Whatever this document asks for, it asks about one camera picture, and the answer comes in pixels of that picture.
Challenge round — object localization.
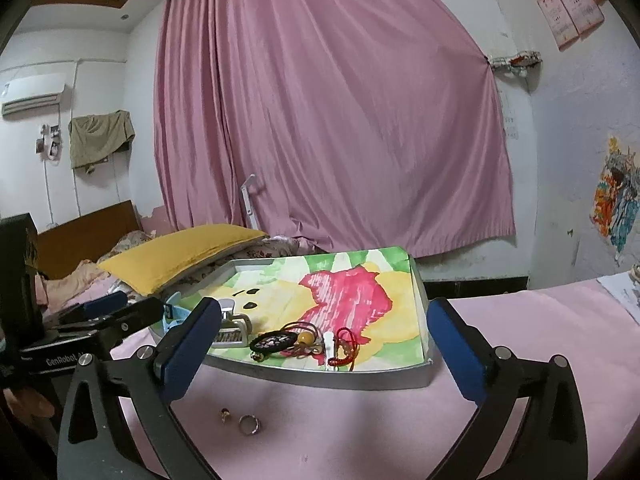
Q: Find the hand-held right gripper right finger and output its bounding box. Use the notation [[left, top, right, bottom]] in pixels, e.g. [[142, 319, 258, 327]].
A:
[[426, 297, 588, 480]]

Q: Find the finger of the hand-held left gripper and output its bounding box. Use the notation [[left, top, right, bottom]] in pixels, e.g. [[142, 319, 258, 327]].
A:
[[45, 290, 130, 328], [100, 297, 166, 348]]

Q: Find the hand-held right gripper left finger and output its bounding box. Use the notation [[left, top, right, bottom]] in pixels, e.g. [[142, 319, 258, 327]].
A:
[[57, 297, 223, 480]]

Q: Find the blue smartwatch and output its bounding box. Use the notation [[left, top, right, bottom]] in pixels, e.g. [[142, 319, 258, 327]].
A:
[[162, 292, 196, 333]]

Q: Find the beige hair claw clip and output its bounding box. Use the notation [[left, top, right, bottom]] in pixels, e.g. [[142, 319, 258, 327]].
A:
[[210, 297, 253, 350]]

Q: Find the grey tray with colourful lining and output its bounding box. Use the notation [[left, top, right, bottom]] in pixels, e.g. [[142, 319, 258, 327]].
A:
[[150, 246, 435, 391]]

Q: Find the red cord bracelet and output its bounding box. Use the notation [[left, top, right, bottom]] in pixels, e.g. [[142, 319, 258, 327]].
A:
[[327, 327, 363, 372]]

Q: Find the brown hair tie yellow bead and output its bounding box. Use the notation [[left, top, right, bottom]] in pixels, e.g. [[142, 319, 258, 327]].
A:
[[282, 322, 326, 358]]

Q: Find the person's left hand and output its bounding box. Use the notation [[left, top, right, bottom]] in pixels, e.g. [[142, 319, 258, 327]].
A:
[[0, 387, 56, 421]]

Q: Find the beige floral quilt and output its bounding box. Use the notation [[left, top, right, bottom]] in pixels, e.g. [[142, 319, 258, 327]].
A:
[[35, 230, 153, 311]]

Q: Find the wooden headboard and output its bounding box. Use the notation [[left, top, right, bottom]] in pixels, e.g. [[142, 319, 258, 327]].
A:
[[35, 200, 143, 278]]

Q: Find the yellow pillow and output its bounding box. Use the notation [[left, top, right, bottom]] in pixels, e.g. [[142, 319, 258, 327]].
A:
[[97, 224, 268, 297]]

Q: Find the pink tablecloth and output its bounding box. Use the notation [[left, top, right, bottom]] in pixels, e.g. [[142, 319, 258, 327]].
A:
[[107, 277, 640, 480]]

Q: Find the olive hanging cloth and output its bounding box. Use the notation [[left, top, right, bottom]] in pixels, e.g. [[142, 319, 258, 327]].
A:
[[68, 110, 136, 173]]

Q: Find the white air conditioner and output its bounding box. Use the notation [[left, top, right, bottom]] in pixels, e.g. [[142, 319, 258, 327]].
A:
[[0, 72, 67, 118]]

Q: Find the pink curtain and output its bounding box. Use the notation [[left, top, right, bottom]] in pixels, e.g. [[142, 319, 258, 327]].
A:
[[152, 0, 517, 256]]

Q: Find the wall socket with plugs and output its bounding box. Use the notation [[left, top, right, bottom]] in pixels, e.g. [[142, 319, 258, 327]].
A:
[[37, 124, 62, 163]]

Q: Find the white window handle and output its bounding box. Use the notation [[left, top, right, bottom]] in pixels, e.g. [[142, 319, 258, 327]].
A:
[[241, 174, 258, 231]]

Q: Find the colourful figure wall poster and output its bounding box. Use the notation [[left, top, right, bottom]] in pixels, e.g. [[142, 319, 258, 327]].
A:
[[590, 135, 640, 267]]

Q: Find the group of wall certificates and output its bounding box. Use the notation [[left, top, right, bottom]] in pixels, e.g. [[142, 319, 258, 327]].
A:
[[520, 0, 606, 51]]

